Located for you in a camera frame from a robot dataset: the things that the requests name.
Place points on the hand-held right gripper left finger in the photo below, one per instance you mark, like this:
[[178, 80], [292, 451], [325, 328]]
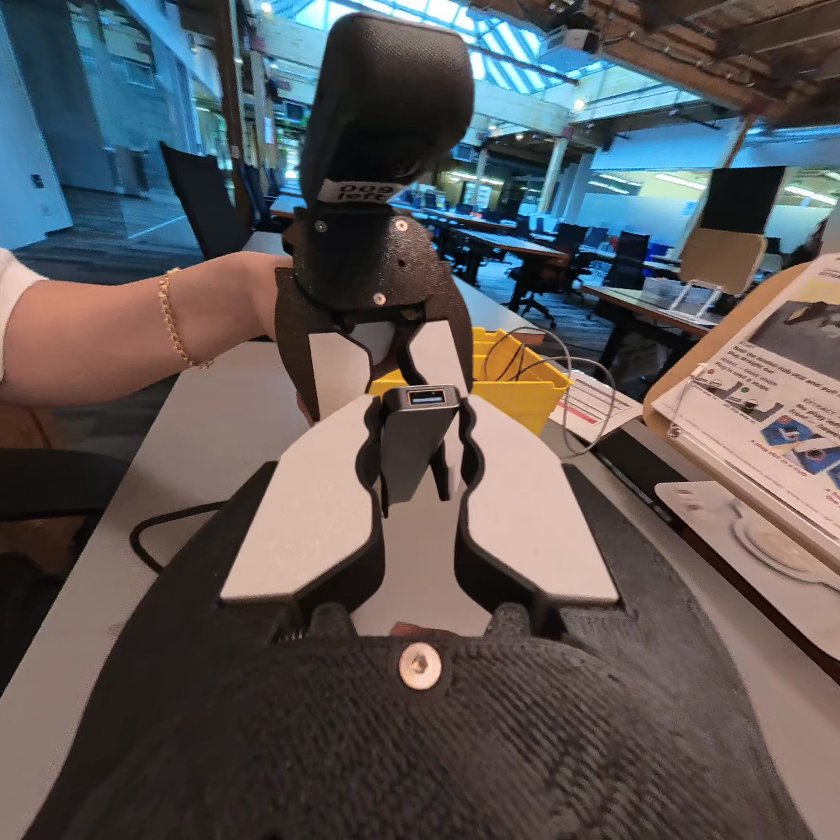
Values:
[[282, 525]]

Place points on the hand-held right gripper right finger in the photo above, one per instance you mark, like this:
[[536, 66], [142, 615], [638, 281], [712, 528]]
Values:
[[545, 525]]

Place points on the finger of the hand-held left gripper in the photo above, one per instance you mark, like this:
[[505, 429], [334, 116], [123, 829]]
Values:
[[444, 357], [344, 368]]

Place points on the yellow plastic bin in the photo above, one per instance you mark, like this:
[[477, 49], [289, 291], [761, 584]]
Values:
[[532, 387]]

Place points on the person's left forearm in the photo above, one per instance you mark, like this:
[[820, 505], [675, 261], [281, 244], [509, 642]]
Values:
[[92, 328]]

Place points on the person's left hand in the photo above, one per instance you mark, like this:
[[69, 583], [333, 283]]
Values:
[[250, 299]]

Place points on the printed paper sheet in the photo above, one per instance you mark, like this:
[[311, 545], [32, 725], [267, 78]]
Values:
[[597, 410]]

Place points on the black mesh office chair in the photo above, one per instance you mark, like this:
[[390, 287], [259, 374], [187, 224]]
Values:
[[545, 269], [628, 260]]

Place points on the black high-back chair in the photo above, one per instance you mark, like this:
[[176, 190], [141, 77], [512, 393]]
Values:
[[204, 197]]

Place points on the illustrated instruction board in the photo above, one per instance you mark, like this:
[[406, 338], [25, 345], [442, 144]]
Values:
[[775, 407]]

